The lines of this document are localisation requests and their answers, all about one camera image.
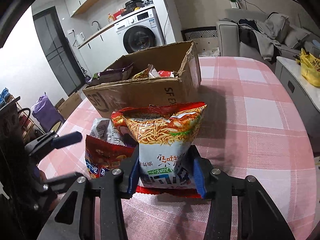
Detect yellow plastic bag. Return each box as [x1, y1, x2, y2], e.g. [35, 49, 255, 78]
[295, 48, 320, 87]

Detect wall power strip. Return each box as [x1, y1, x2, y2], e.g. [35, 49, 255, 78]
[229, 0, 242, 9]

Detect cardboard box on floor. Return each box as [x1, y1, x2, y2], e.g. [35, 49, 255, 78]
[55, 93, 82, 120]

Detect white washing machine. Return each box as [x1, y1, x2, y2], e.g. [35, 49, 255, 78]
[114, 7, 165, 54]

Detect white electric kettle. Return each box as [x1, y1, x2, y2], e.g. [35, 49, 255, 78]
[74, 33, 85, 47]

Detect SF cardboard box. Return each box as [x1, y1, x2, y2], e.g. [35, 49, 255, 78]
[84, 41, 201, 118]

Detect yellow bottle on counter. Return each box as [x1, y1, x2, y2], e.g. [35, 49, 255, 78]
[108, 14, 114, 23]

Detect dark purple snack bag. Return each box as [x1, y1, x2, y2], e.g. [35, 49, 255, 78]
[87, 63, 133, 86]

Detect noodle snack bag in box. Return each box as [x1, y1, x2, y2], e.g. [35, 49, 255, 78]
[131, 64, 178, 80]

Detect white kitchen cabinet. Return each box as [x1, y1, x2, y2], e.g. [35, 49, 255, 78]
[79, 27, 127, 76]

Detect grey clothes on sofa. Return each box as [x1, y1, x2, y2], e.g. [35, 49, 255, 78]
[238, 19, 280, 61]

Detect black glass door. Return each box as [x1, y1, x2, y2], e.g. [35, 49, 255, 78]
[33, 7, 85, 96]

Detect grey sofa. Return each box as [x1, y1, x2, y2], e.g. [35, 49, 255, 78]
[216, 9, 319, 70]

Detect grey pillow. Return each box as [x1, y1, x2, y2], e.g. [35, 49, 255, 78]
[264, 12, 290, 43]

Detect noodle snack bag white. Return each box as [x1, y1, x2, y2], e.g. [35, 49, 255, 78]
[111, 102, 207, 191]

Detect silver purple snack bag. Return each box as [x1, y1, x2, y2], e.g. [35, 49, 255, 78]
[89, 118, 125, 146]

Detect red box on counter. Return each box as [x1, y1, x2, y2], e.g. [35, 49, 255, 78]
[113, 9, 126, 20]

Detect pink plaid tablecloth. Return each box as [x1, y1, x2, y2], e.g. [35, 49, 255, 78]
[37, 56, 318, 240]

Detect red blue chip bag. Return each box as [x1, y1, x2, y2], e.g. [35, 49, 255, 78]
[85, 135, 134, 179]

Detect white coffee table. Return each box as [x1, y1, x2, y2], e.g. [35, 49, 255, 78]
[275, 56, 320, 155]

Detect purple bag on floor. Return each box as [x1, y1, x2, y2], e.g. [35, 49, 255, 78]
[31, 93, 65, 132]

